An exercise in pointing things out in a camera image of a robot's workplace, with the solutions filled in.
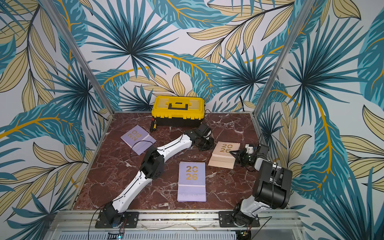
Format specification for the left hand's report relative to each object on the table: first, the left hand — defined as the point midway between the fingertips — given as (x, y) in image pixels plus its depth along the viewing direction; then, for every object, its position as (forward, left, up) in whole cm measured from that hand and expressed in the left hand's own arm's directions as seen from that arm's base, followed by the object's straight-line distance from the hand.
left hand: (216, 149), depth 95 cm
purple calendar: (+9, +52, -4) cm, 53 cm away
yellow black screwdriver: (+21, +43, -2) cm, 48 cm away
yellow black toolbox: (+22, +25, +10) cm, 35 cm away
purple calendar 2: (-20, +15, 0) cm, 25 cm away
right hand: (-3, -9, +2) cm, 9 cm away
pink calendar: (-5, -3, -1) cm, 5 cm away
